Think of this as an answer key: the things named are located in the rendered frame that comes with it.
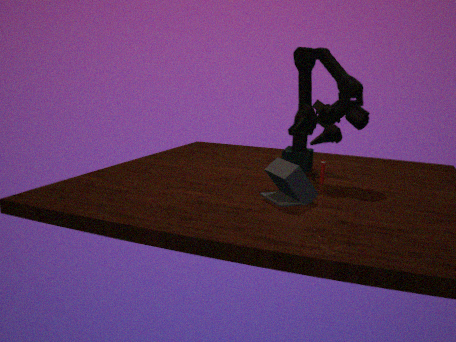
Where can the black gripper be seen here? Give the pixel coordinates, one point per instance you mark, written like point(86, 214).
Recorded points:
point(331, 133)

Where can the red peg with white band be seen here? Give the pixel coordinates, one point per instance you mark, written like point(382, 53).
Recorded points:
point(322, 172)

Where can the dark grey sloped panel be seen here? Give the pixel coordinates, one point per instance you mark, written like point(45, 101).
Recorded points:
point(295, 188)

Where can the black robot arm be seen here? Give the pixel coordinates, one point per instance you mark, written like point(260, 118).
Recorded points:
point(348, 86)

